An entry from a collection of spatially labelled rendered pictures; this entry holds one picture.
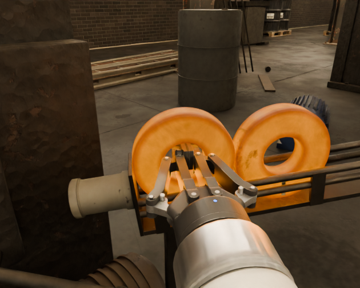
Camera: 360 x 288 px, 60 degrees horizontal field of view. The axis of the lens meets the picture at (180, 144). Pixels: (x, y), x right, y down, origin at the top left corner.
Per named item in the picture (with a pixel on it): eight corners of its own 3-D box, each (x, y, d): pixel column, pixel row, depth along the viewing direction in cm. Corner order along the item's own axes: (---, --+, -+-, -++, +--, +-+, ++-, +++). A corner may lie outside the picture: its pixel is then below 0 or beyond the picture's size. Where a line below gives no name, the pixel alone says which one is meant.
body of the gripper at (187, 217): (174, 286, 29) (163, 220, 38) (259, 275, 31) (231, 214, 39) (174, 224, 26) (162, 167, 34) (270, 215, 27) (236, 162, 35)
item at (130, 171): (139, 207, 54) (128, 152, 49) (142, 207, 54) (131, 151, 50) (140, 236, 47) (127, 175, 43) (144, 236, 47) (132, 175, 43)
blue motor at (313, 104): (271, 155, 210) (278, 106, 196) (286, 127, 256) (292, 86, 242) (320, 165, 197) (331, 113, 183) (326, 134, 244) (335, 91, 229)
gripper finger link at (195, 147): (195, 161, 41) (217, 159, 42) (188, 144, 46) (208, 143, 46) (195, 171, 42) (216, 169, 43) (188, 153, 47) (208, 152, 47)
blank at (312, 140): (226, 110, 47) (232, 118, 44) (323, 94, 48) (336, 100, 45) (231, 196, 53) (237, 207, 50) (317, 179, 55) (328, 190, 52)
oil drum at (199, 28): (165, 103, 319) (163, 8, 283) (204, 92, 357) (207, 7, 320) (208, 117, 280) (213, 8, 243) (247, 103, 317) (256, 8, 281)
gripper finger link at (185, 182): (201, 226, 34) (188, 227, 34) (182, 172, 44) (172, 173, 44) (202, 196, 33) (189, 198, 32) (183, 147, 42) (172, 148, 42)
